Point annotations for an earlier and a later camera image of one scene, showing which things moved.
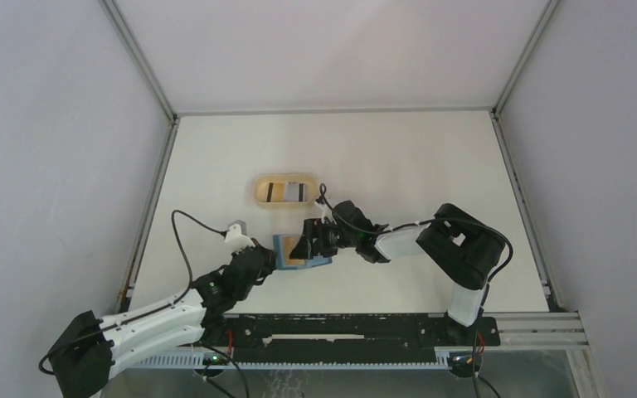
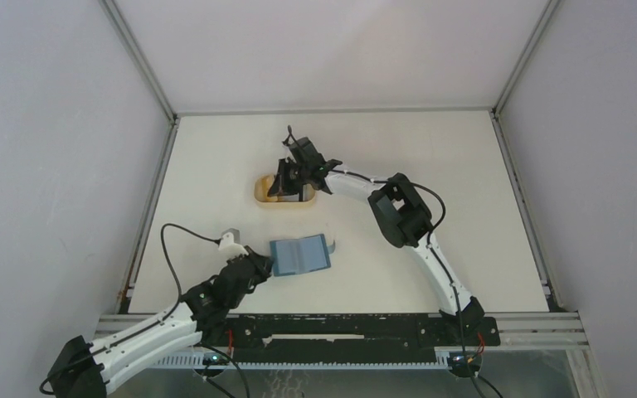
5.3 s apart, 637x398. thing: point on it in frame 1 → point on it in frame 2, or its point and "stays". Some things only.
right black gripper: x=306 y=249 → x=281 y=183
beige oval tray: x=285 y=191 stays
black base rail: x=300 y=339 stays
